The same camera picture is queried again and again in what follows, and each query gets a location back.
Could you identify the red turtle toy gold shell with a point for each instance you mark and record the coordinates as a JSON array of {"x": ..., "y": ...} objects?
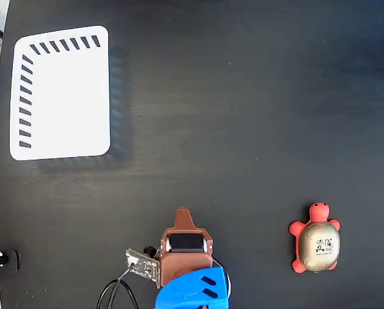
[{"x": 317, "y": 246}]

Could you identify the white slotted tray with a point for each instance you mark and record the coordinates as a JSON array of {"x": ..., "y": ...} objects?
[{"x": 69, "y": 96}]

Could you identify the black table clamp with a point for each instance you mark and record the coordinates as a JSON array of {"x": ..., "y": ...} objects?
[{"x": 2, "y": 259}]

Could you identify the black camera circuit board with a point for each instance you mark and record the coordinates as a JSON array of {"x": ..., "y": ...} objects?
[{"x": 143, "y": 265}]

